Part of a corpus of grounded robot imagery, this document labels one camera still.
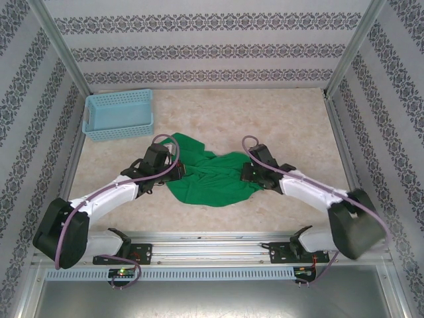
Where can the green t-shirt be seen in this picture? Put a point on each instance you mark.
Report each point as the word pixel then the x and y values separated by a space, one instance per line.
pixel 212 189

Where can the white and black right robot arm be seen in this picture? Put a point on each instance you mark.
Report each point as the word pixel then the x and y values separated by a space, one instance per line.
pixel 304 189

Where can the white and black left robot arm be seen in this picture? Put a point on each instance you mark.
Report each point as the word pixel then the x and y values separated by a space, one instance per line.
pixel 106 198

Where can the light blue plastic basket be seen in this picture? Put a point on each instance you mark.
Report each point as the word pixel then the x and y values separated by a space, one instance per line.
pixel 116 116

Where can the small circuit board green light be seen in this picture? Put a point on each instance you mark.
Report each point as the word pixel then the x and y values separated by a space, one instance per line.
pixel 121 272

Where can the grey metal sheet panel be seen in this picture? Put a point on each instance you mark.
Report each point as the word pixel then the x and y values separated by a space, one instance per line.
pixel 212 301

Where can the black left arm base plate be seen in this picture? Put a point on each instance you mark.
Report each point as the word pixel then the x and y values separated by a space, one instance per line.
pixel 144 250

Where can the aluminium table side rail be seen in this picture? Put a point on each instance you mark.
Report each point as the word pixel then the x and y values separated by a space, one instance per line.
pixel 73 159
pixel 344 149

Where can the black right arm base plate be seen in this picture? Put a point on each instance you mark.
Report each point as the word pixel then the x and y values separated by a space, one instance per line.
pixel 278 253

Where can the long aluminium mounting rail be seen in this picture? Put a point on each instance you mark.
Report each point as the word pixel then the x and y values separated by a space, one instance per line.
pixel 205 251

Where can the aluminium frame post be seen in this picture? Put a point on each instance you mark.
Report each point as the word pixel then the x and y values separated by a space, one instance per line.
pixel 59 43
pixel 357 43

